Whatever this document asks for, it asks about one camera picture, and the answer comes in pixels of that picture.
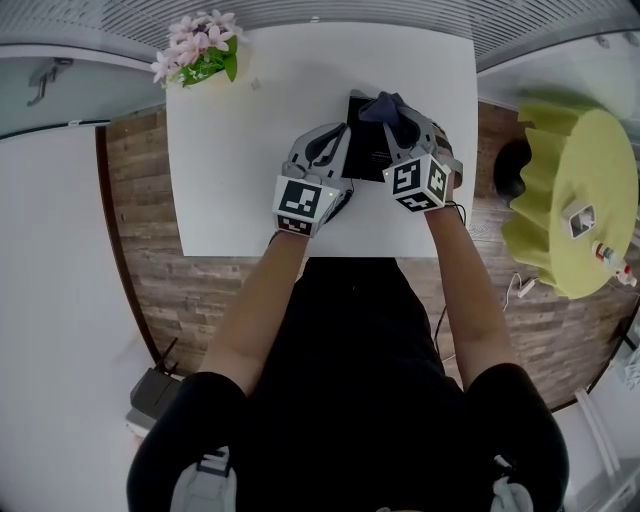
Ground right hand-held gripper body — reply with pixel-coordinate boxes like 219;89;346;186
381;105;464;214

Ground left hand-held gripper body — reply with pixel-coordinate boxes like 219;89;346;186
271;121;354;239

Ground dark blue cloth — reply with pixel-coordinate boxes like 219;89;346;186
358;90;419;127

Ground black desk phone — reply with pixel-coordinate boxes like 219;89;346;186
340;94;397;184

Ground person's left forearm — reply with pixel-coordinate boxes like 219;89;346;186
198;228;312;397

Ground person's right forearm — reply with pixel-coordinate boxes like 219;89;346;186
423;201;517;397

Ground black chair seat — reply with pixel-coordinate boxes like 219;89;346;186
493;138;532;199

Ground pink flowers in white pot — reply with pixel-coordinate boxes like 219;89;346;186
149;9;242;92

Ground green round table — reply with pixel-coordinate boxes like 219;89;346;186
500;88;640;302

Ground small white box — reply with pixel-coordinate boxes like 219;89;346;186
561;198;599;240

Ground person's black shirt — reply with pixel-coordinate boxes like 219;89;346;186
126;256;571;512

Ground white bottle with coloured label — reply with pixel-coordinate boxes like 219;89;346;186
590;240;639;288

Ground black router with antennas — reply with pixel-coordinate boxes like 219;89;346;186
128;336;185;427

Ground black cable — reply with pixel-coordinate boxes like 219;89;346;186
432;303;453;363

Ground white charger cable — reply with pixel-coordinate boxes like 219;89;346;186
503;271;540;312

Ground grey door handle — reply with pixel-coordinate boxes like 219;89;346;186
26;56;75;107

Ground grey shoulder strap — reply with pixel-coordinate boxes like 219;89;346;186
171;446;237;512
491;453;535;512

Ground white rail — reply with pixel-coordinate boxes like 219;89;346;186
573;388;622;482

